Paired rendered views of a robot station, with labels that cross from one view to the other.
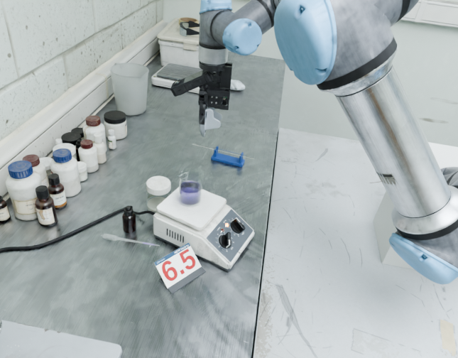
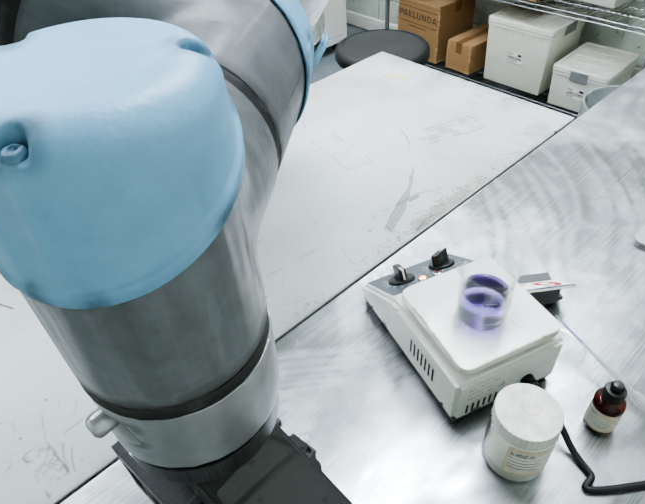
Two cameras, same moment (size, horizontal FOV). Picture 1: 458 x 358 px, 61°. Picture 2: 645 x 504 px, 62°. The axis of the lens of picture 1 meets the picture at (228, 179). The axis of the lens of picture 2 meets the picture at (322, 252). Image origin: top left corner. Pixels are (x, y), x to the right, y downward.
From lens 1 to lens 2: 1.06 m
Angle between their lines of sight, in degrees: 92
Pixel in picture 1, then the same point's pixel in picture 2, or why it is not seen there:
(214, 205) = (436, 287)
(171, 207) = (528, 314)
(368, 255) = not seen: hidden behind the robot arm
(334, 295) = (331, 197)
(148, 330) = (594, 248)
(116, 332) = (638, 260)
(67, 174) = not seen: outside the picture
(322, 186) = not seen: hidden behind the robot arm
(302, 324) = (400, 190)
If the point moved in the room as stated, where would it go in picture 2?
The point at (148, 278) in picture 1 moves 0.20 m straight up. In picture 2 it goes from (579, 308) to (634, 171)
